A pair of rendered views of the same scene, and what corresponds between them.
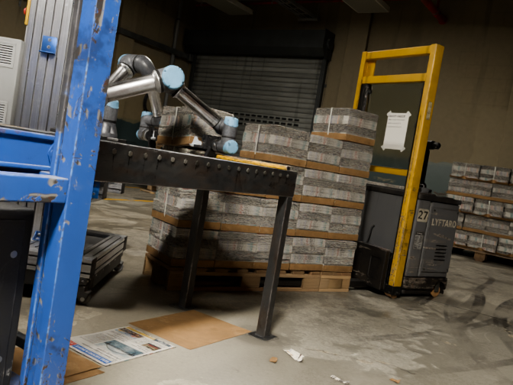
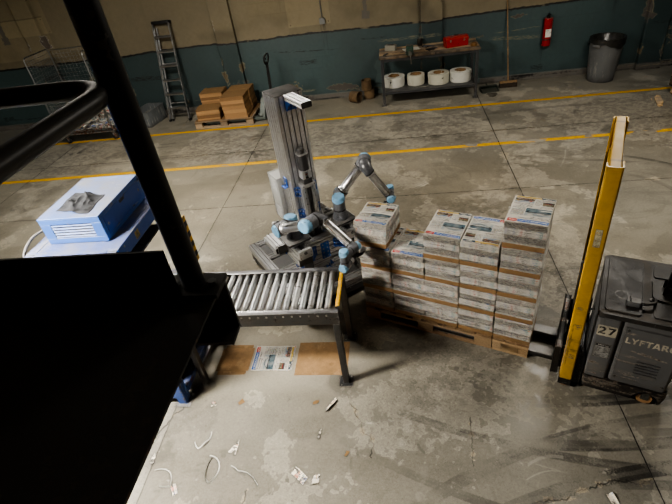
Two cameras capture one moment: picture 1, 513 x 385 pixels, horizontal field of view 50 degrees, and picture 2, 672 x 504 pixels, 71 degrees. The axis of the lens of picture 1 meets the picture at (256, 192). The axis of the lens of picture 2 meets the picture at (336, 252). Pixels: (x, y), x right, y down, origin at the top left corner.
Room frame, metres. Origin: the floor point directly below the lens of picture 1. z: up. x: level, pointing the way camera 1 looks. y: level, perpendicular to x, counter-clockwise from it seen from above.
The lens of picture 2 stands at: (1.65, -2.53, 3.15)
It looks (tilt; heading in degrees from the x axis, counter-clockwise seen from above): 36 degrees down; 67
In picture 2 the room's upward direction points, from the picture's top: 9 degrees counter-clockwise
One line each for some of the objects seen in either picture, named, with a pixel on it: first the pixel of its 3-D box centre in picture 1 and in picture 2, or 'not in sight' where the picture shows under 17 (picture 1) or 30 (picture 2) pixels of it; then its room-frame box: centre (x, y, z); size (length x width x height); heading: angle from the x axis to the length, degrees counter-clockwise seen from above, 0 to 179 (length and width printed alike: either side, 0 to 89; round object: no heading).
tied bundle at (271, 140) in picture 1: (274, 145); (447, 236); (3.68, -0.07, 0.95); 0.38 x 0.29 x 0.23; 35
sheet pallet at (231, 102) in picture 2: not in sight; (226, 105); (3.83, 6.98, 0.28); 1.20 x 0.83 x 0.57; 147
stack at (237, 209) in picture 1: (244, 221); (431, 283); (3.60, 0.05, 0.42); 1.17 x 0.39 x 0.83; 124
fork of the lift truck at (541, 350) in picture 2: (309, 281); (489, 337); (3.81, -0.47, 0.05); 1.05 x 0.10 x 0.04; 124
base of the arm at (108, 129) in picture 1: (104, 127); (340, 212); (3.23, 0.94, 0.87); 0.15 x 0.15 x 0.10
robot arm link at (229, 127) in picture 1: (229, 127); (345, 254); (2.89, 0.20, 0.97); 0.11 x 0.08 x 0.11; 21
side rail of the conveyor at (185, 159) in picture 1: (202, 173); (252, 319); (2.05, 0.21, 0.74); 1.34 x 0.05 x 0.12; 147
